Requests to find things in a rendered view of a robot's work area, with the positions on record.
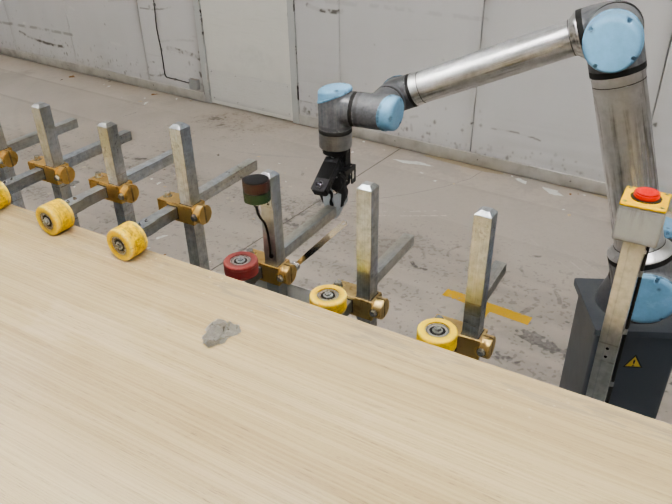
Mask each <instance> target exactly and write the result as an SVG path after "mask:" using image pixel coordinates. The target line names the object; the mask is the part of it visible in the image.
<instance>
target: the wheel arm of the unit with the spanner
mask: <svg viewBox="0 0 672 504"><path fill-rule="evenodd" d="M336 216H337V215H336V207H335V206H331V205H326V206H325V207H324V208H322V209H321V210H320V211H319V212H317V213H316V214H315V215H314V216H312V217H311V218H310V219H308V220H307V221H306V222H305V223H303V224H302V225H301V226H299V227H298V228H297V229H296V230H294V231H293V232H292V233H290V234H289V235H288V236H287V237H285V238H284V249H285V258H286V257H287V256H289V255H290V254H291V253H292V252H293V251H295V250H296V249H297V248H298V247H300V246H301V245H302V244H303V243H304V242H306V241H307V240H308V239H309V238H311V237H312V236H313V235H314V234H315V233H317V232H318V231H319V230H320V229H321V228H323V227H324V226H325V225H326V224H328V223H329V222H330V221H331V220H332V219H334V218H335V217H336ZM261 278H262V273H261V267H259V272H258V274H257V275H256V276H255V277H253V278H252V279H249V280H246V281H243V282H246V283H249V284H252V285H254V284H255V283H256V282H257V281H258V280H259V279H261Z"/></svg>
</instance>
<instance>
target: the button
mask: <svg viewBox="0 0 672 504"><path fill-rule="evenodd" d="M633 195H634V196H635V197H636V198H637V199H639V200H641V201H646V202H654V201H657V200H659V199H660V196H661V194H660V192H659V191H658V190H656V189H654V188H650V187H639V188H636V189H635V190H634V193H633Z"/></svg>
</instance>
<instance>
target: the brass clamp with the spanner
mask: <svg viewBox="0 0 672 504"><path fill-rule="evenodd" d="M252 249H253V248H252ZM253 252H254V254H255V255H256V256H257V258H258V266H259V267H261V273H262V278H261V279H259V280H262V281H265V282H268V283H271V284H274V285H277V286H280V285H281V284H282V283H284V284H287V285H290V284H291V283H293V281H294V280H295V277H296V274H297V269H296V266H295V265H292V264H290V260H289V259H286V258H285V261H283V262H282V263H281V264H280V265H279V266H273V265H270V264H267V263H265V254H264V252H263V251H259V250H256V249H253Z"/></svg>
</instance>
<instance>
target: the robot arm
mask: <svg viewBox="0 0 672 504"><path fill-rule="evenodd" d="M644 39H645V36H644V17H643V15H642V13H641V11H640V10H639V8H637V7H636V6H635V5H634V4H632V3H630V2H627V1H623V0H612V1H605V2H600V3H596V4H592V5H589V6H586V7H583V8H580V9H577V10H575V11H574V12H573V14H572V15H571V17H570V18H569V19H568V20H565V21H563V22H560V23H557V24H554V25H551V26H548V27H545V28H542V29H539V30H536V31H533V32H531V33H528V34H525V35H522V36H519V37H516V38H513V39H510V40H507V41H504V42H501V43H498V44H496V45H493V46H490V47H487V48H484V49H481V50H478V51H475V52H472V53H469V54H466V55H463V56H461V57H458V58H455V59H452V60H449V61H446V62H443V63H440V64H437V65H434V66H431V67H429V68H426V69H423V70H420V71H417V72H414V73H409V74H406V75H396V76H392V77H390V78H389V79H387V80H386V81H385V82H384V83H383V85H381V86H380V87H379V88H378V89H377V90H375V91H374V92H373V93H367V92H357V91H352V90H353V88H352V86H351V85H350V84H346V83H332V84H328V85H325V86H322V87H321V88H320V89H319V90H318V100H317V103H318V128H319V147H320V148H321V149H322V150H323V154H324V155H326V157H325V159H324V161H323V163H322V165H321V167H320V169H319V172H318V174H317V176H316V178H315V180H314V182H313V184H312V186H311V190H312V191H313V193H314V195H320V197H321V200H322V202H323V203H324V206H326V205H331V206H333V205H334V206H335V207H336V215H337V216H336V217H335V218H334V219H336V218H337V217H338V216H339V215H340V213H341V211H342V209H343V207H344V206H345V204H346V203H347V202H348V188H347V185H349V183H350V179H351V184H353V183H354V182H355V181H356V164H352V163H351V162H350V148H351V147H352V127H360V128H368V129H375V130H381V131H385V132H386V131H395V130H396V129H398V127H399V126H400V124H401V122H402V119H403V114H404V111H405V110H408V109H411V108H414V107H417V106H420V105H422V104H424V103H427V102H430V101H434V100H437V99H440V98H443V97H446V96H450V95H453V94H456V93H459V92H462V91H465V90H469V89H472V88H475V87H478V86H481V85H485V84H488V83H491V82H494V81H497V80H501V79H504V78H507V77H510V76H513V75H517V74H520V73H523V72H526V71H529V70H532V69H536V68H539V67H542V66H545V65H548V64H552V63H555V62H558V61H561V60H564V59H568V58H571V57H574V56H580V57H582V58H584V59H586V61H587V65H588V72H589V79H590V80H591V84H592V91H593V98H594V105H595V112H596V119H597V126H598V133H599V140H600V147H601V154H602V161H603V168H604V175H605V183H606V190H607V197H608V204H609V211H610V218H611V225H612V232H613V228H614V224H615V220H616V215H617V211H618V207H619V202H620V200H621V198H622V196H623V194H624V191H625V189H626V187H627V186H632V187H637V188H639V187H650V188H654V189H656V190H658V191H659V184H658V175H657V165H656V156H655V147H654V137H653V128H652V119H651V110H650V100H649V91H648V82H647V72H646V69H647V58H646V49H645V40H644ZM351 165H352V166H351ZM352 171H354V178H353V179H352ZM350 174H351V175H350ZM333 190H335V192H337V193H334V192H333ZM622 243H623V241H620V240H616V239H614V243H613V244H612V245H611V246H610V247H609V248H608V250H607V258H608V265H609V273H608V275H607V276H606V278H605V279H604V280H603V282H602V283H601V284H600V285H599V287H598V289H597V291H596V295H595V301H596V304H597V305H598V307H599V308H600V309H601V310H602V311H603V312H605V313H606V309H607V305H608V301H609V296H610V292H611V288H612V284H613V280H614V276H615V272H616V267H617V263H618V259H619V255H620V251H621V247H622ZM671 314H672V218H669V217H667V216H666V219H665V222H664V226H663V229H662V233H661V236H660V239H659V242H658V245H657V247H656V248H651V247H650V249H649V253H648V257H647V261H646V265H645V268H644V272H643V276H642V280H641V283H640V287H639V291H638V295H637V299H636V302H635V306H634V310H633V314H632V317H631V321H630V323H633V324H653V323H656V322H659V321H661V320H663V319H665V318H667V317H669V316H670V315H671Z"/></svg>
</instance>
